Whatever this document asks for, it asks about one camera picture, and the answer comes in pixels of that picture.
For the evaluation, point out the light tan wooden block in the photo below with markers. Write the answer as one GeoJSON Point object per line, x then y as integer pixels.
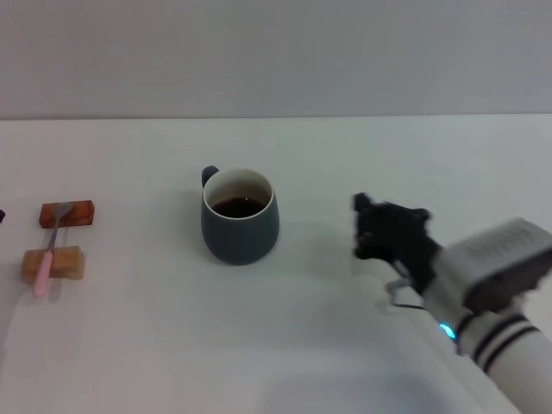
{"type": "Point", "coordinates": [69, 263]}

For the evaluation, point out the reddish brown wooden block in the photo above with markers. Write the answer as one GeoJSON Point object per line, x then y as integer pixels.
{"type": "Point", "coordinates": [82, 213]}

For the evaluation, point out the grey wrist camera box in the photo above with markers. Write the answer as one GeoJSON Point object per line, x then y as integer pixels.
{"type": "Point", "coordinates": [496, 263]}

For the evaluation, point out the dark grey ceramic cup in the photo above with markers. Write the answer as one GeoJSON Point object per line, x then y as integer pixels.
{"type": "Point", "coordinates": [239, 239]}

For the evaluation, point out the dark coffee liquid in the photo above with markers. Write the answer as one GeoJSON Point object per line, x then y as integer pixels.
{"type": "Point", "coordinates": [237, 208]}

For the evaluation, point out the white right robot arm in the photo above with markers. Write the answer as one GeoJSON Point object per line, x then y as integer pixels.
{"type": "Point", "coordinates": [517, 371]}

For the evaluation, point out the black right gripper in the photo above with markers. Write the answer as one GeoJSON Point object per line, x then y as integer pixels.
{"type": "Point", "coordinates": [414, 250]}

